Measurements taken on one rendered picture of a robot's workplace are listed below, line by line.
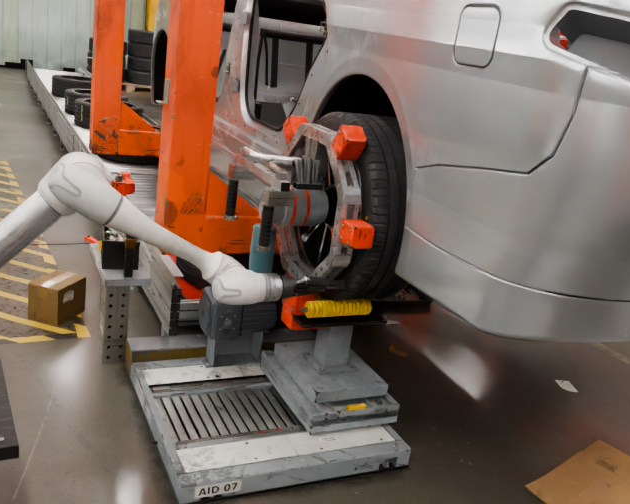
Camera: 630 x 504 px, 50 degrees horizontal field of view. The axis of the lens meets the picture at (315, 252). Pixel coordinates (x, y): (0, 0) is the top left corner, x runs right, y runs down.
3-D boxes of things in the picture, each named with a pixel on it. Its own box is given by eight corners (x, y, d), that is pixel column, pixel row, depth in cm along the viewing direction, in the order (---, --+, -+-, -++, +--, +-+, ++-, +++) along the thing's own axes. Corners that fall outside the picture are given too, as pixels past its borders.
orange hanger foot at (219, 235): (318, 254, 295) (329, 176, 285) (200, 255, 272) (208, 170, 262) (302, 242, 309) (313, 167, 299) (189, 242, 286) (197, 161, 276)
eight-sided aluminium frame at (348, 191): (344, 308, 224) (370, 144, 207) (326, 309, 221) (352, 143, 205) (281, 253, 270) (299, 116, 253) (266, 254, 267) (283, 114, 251)
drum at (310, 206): (326, 231, 235) (332, 192, 231) (269, 231, 225) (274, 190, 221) (310, 219, 247) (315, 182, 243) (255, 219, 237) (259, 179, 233)
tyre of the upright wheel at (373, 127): (446, 117, 215) (346, 116, 273) (382, 110, 205) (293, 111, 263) (425, 318, 226) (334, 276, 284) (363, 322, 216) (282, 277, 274)
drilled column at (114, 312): (126, 361, 288) (131, 268, 276) (101, 363, 284) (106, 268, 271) (121, 350, 297) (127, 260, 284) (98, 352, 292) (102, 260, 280)
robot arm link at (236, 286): (269, 275, 209) (254, 264, 220) (220, 276, 202) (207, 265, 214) (266, 309, 211) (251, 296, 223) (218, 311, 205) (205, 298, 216)
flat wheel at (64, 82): (114, 102, 864) (115, 83, 857) (61, 99, 824) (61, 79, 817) (95, 94, 913) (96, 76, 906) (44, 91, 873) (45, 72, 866)
